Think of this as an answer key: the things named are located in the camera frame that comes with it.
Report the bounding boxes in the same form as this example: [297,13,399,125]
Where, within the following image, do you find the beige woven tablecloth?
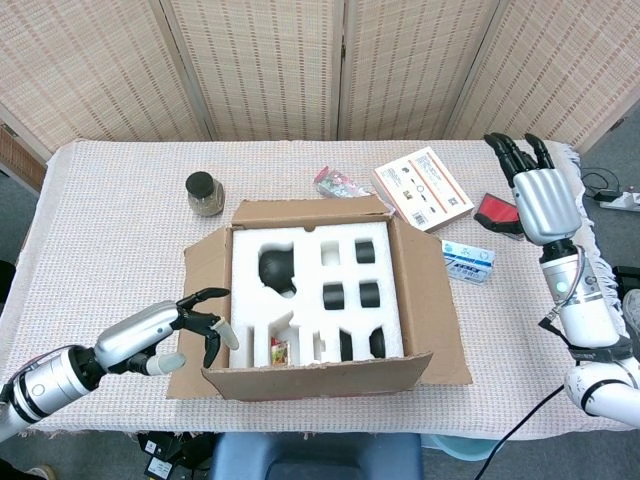
[14,138,640,441]

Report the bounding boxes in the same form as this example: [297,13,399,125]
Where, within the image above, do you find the woven folding screen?
[0,0,640,156]

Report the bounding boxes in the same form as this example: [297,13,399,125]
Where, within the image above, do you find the brown wooden cabinet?
[0,122,49,194]

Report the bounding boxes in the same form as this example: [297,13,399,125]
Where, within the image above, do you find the colourful snack packet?
[313,165,376,199]

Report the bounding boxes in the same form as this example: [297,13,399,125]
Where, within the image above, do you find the glass jar with black lid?
[184,171,226,218]

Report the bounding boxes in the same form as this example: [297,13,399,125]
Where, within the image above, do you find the red cardboard shipping box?
[166,194,475,403]

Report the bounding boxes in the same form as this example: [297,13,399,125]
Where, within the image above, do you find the black electronics unit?
[137,432,216,480]

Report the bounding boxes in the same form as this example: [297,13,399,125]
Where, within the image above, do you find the black ceramic teapot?
[257,243,298,296]

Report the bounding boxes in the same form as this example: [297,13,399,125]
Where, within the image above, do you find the white foam insert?
[228,223,405,370]

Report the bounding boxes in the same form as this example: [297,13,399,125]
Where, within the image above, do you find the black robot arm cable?
[482,384,571,480]

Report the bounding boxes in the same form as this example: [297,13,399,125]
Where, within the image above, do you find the white shoe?
[622,288,640,331]

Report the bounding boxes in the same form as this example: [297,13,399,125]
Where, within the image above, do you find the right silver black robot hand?
[473,132,583,246]

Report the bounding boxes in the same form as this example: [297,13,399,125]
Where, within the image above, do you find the blue white toothpaste box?
[440,239,496,284]

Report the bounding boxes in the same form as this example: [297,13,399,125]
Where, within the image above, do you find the red stamp ink pad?
[479,192,526,241]

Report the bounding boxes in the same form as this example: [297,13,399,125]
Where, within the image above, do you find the light blue plastic bucket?
[429,433,506,462]

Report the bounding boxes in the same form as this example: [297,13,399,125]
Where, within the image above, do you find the blue padded seat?
[209,432,425,480]

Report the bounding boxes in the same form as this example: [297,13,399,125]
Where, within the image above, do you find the white orange product box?
[372,146,475,234]

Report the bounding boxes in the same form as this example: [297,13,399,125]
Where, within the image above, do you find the small red green tea packet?
[269,337,292,366]

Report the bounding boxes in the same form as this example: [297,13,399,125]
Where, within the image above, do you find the white power strip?
[599,191,640,210]

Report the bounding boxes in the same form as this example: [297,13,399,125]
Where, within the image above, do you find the black power cable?
[582,171,624,201]

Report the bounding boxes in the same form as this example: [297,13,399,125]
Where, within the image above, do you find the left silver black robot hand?
[93,287,240,376]

